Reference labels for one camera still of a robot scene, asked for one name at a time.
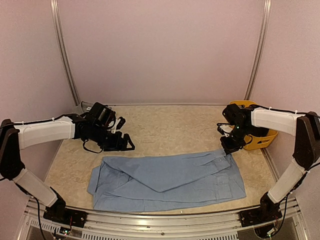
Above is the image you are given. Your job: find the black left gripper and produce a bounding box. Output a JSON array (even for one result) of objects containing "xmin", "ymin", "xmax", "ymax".
[{"xmin": 90, "ymin": 124, "xmax": 135, "ymax": 152}]

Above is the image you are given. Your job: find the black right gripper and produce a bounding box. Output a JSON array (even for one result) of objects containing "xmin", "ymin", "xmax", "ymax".
[{"xmin": 220, "ymin": 124, "xmax": 251, "ymax": 155}]

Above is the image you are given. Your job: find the yellow plastic basket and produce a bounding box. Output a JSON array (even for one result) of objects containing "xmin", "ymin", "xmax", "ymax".
[{"xmin": 229, "ymin": 100, "xmax": 278, "ymax": 151}]

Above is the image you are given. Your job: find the light blue long sleeve shirt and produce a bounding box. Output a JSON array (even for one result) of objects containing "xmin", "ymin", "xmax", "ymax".
[{"xmin": 87, "ymin": 149, "xmax": 246, "ymax": 212}]

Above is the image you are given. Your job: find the grey denim shirt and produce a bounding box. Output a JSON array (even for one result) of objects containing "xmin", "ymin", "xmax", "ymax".
[{"xmin": 78, "ymin": 101, "xmax": 94, "ymax": 114}]

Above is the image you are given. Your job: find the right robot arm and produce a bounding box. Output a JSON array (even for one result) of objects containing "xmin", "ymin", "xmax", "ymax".
[{"xmin": 216, "ymin": 102, "xmax": 320, "ymax": 227}]

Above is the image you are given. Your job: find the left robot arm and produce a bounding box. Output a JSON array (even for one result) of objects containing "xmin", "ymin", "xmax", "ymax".
[{"xmin": 0, "ymin": 102, "xmax": 135, "ymax": 228}]

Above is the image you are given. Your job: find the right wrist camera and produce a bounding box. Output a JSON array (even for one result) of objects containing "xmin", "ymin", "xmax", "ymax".
[{"xmin": 216, "ymin": 122, "xmax": 233, "ymax": 137}]

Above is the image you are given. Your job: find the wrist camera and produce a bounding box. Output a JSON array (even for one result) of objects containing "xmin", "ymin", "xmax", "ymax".
[
  {"xmin": 107, "ymin": 117, "xmax": 126, "ymax": 134},
  {"xmin": 216, "ymin": 122, "xmax": 233, "ymax": 137}
]

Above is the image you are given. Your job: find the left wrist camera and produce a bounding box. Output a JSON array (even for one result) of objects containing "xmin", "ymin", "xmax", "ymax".
[{"xmin": 107, "ymin": 117, "xmax": 126, "ymax": 134}]

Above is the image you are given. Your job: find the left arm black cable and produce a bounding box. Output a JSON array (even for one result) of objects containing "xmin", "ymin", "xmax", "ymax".
[{"xmin": 82, "ymin": 139, "xmax": 105, "ymax": 154}]

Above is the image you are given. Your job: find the aluminium front rail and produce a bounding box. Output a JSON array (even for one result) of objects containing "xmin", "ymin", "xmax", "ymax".
[{"xmin": 23, "ymin": 206, "xmax": 305, "ymax": 240}]

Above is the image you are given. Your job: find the right aluminium frame post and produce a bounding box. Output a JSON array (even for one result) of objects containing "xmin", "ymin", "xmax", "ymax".
[{"xmin": 244, "ymin": 0, "xmax": 272, "ymax": 101}]

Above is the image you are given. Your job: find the aluminium frame post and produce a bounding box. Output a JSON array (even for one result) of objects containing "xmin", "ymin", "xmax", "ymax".
[
  {"xmin": 50, "ymin": 0, "xmax": 81, "ymax": 106},
  {"xmin": 244, "ymin": 0, "xmax": 272, "ymax": 101}
]

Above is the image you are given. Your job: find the left aluminium frame post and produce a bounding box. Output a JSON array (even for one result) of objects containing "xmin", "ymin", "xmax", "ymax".
[{"xmin": 50, "ymin": 0, "xmax": 81, "ymax": 106}]

